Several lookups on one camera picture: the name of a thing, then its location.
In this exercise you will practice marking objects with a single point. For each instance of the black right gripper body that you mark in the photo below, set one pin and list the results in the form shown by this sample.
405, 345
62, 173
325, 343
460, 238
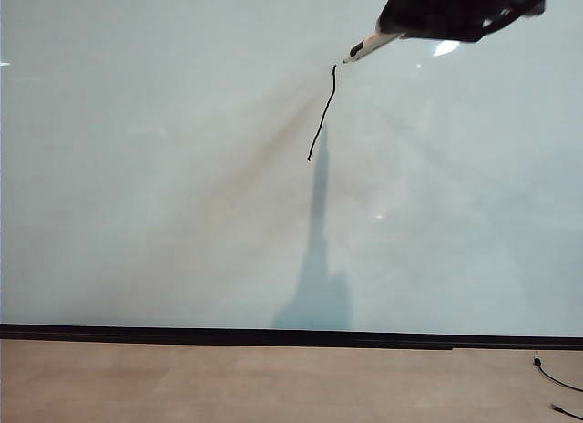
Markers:
469, 10

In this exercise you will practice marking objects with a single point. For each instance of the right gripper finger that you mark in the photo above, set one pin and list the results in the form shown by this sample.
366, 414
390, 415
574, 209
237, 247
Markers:
407, 1
405, 24

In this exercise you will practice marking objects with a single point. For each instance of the white whiteboard marker pen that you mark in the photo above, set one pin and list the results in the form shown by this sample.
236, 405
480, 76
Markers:
364, 47

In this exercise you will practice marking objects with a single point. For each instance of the white glass whiteboard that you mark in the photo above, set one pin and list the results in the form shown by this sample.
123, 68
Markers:
182, 168

